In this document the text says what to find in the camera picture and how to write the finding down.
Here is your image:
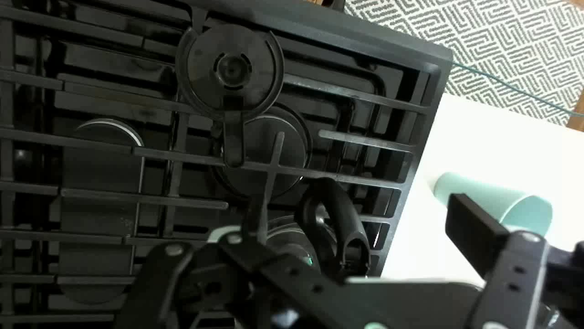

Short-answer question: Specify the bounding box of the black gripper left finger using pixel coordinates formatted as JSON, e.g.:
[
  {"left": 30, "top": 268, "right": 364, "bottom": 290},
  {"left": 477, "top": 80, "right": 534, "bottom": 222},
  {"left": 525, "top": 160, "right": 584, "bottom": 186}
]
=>
[{"left": 110, "top": 232, "right": 349, "bottom": 329}]

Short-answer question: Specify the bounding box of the grey white patterned rug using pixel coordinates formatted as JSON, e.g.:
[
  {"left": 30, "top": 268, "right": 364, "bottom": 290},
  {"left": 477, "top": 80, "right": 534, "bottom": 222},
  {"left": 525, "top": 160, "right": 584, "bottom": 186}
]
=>
[{"left": 342, "top": 0, "right": 584, "bottom": 126}]

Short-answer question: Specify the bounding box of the black round burner cap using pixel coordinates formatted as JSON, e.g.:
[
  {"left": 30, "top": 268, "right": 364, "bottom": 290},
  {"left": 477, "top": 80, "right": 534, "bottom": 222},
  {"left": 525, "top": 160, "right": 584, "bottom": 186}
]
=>
[{"left": 207, "top": 105, "right": 311, "bottom": 199}]

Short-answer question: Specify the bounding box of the black gas stove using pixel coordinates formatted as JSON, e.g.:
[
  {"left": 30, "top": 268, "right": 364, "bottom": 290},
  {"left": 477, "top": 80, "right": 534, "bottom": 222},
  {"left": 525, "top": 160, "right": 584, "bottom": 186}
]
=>
[{"left": 0, "top": 0, "right": 454, "bottom": 329}]

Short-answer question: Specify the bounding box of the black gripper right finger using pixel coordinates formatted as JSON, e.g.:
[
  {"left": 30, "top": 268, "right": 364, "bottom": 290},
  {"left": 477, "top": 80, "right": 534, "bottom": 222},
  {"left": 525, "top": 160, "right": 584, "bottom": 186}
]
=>
[{"left": 444, "top": 191, "right": 550, "bottom": 329}]

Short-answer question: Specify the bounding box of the black round lid with handle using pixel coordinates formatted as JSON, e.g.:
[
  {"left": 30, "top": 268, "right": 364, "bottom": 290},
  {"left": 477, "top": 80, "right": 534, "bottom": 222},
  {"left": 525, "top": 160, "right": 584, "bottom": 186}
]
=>
[{"left": 174, "top": 21, "right": 286, "bottom": 169}]

